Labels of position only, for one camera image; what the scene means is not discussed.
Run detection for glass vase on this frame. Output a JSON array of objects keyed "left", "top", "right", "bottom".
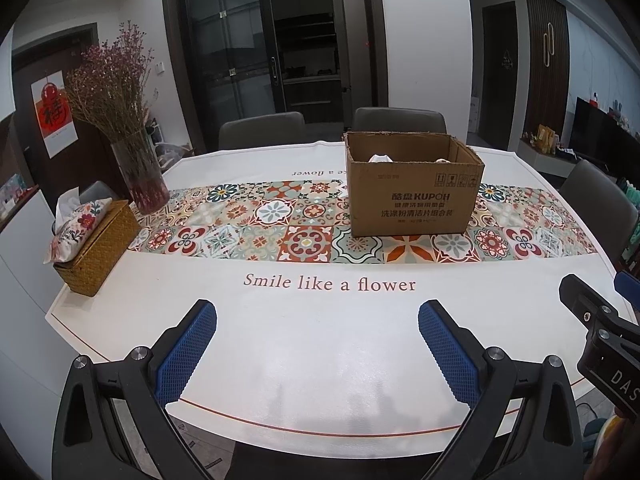
[{"left": 110, "top": 135, "right": 171, "bottom": 216}]

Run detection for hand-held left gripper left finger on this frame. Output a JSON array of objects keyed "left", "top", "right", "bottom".
[{"left": 51, "top": 300, "right": 218, "bottom": 480}]

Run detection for floral fabric tissue cover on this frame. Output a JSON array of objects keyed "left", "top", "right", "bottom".
[{"left": 44, "top": 199, "right": 113, "bottom": 264}]

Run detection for brown cardboard box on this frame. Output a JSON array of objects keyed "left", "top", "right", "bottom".
[{"left": 342, "top": 131, "right": 485, "bottom": 237}]

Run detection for white shoe rack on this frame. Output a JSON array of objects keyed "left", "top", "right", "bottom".
[{"left": 145, "top": 117, "right": 168, "bottom": 148}]

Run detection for grey refrigerator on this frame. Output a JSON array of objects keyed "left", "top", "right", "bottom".
[{"left": 327, "top": 0, "right": 371, "bottom": 126}]

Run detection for dark slatted cabinet door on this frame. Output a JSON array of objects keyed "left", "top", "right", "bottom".
[{"left": 522, "top": 0, "right": 571, "bottom": 146}]

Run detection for yellow wicker tissue box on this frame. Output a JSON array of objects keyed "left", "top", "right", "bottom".
[{"left": 53, "top": 200, "right": 142, "bottom": 297}]

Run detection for black framed glass sliding door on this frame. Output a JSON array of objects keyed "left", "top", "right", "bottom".
[{"left": 162, "top": 0, "right": 281, "bottom": 153}]

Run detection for white tissue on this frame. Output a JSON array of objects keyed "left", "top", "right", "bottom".
[{"left": 54, "top": 187, "right": 82, "bottom": 221}]

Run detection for white television cabinet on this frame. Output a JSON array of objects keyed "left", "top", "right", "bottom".
[{"left": 517, "top": 137, "right": 583, "bottom": 176}]

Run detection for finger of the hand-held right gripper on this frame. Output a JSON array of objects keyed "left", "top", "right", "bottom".
[
  {"left": 559, "top": 274, "right": 621, "bottom": 333},
  {"left": 615, "top": 271, "right": 640, "bottom": 311}
]

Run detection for grey dining chair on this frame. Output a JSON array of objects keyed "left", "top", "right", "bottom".
[
  {"left": 351, "top": 107, "right": 447, "bottom": 135},
  {"left": 218, "top": 111, "right": 307, "bottom": 151},
  {"left": 558, "top": 159, "right": 640, "bottom": 261},
  {"left": 80, "top": 180, "right": 121, "bottom": 206}
]

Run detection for teal and white clothes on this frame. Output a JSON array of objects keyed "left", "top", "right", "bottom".
[{"left": 620, "top": 180, "right": 640, "bottom": 261}]

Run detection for dried pink flowers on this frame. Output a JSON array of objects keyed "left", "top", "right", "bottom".
[{"left": 65, "top": 21, "right": 156, "bottom": 171}]

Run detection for dark kitchen cabinet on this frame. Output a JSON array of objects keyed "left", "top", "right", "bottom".
[{"left": 272, "top": 10, "right": 341, "bottom": 123}]

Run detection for red and white wall poster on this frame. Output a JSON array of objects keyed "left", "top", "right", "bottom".
[{"left": 31, "top": 72, "right": 78, "bottom": 157}]

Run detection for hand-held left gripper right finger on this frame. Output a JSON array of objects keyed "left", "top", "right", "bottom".
[{"left": 418, "top": 300, "right": 583, "bottom": 480}]

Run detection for black television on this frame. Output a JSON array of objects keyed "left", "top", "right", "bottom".
[{"left": 570, "top": 96, "right": 640, "bottom": 173}]

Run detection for dark wooden door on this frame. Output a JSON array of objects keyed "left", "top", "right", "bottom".
[
  {"left": 11, "top": 22, "right": 123, "bottom": 211},
  {"left": 481, "top": 1, "right": 518, "bottom": 136}
]

